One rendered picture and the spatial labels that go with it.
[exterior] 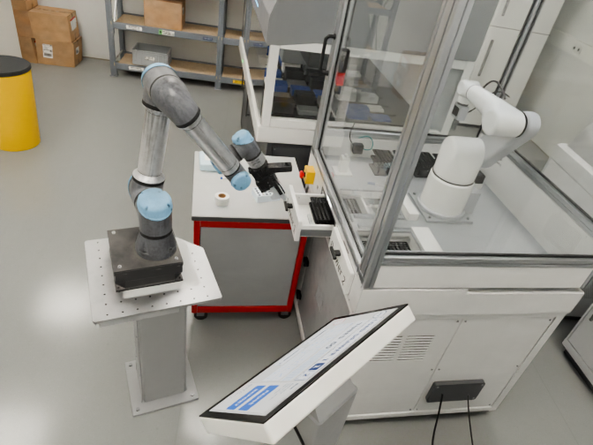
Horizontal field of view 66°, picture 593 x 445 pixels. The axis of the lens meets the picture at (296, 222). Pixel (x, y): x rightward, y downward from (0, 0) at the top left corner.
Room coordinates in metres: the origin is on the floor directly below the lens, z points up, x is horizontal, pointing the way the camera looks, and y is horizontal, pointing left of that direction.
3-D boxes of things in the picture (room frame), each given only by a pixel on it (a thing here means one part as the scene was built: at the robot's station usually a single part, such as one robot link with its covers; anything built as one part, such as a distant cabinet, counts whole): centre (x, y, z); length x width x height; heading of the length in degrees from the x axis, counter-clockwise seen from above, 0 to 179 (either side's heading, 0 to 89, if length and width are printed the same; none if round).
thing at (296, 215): (1.68, 0.02, 0.87); 0.29 x 0.02 x 0.11; 15
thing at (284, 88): (3.46, 0.01, 1.13); 1.78 x 1.14 x 0.45; 15
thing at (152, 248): (1.28, 0.51, 0.91); 0.15 x 0.15 x 0.10
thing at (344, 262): (1.41, -0.20, 0.87); 0.29 x 0.02 x 0.11; 15
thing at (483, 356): (1.79, -0.59, 0.40); 1.03 x 0.95 x 0.80; 15
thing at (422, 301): (1.80, -0.60, 0.87); 1.02 x 0.95 x 0.14; 15
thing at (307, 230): (1.73, -0.18, 0.86); 0.40 x 0.26 x 0.06; 105
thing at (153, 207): (1.29, 0.51, 1.03); 0.13 x 0.12 x 0.14; 34
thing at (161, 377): (1.28, 0.51, 0.38); 0.30 x 0.30 x 0.76; 30
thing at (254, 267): (2.03, 0.28, 0.38); 0.62 x 0.58 x 0.76; 15
